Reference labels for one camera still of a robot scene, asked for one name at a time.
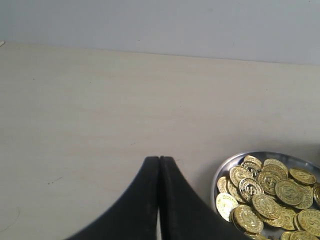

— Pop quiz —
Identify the round silver metal plate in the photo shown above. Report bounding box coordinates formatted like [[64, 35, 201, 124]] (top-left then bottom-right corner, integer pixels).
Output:
[[210, 150, 320, 240]]

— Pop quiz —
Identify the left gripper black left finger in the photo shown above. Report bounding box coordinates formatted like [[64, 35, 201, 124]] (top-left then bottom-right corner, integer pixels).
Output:
[[68, 156, 160, 240]]

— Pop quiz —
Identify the gold dollar coin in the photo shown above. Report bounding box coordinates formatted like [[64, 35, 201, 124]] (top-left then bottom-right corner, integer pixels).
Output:
[[274, 179, 303, 206], [238, 178, 264, 203], [289, 168, 317, 186], [251, 193, 281, 220], [233, 204, 264, 234]]

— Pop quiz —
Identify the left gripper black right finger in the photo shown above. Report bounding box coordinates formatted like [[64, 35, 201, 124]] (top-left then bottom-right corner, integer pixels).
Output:
[[159, 156, 249, 240]]

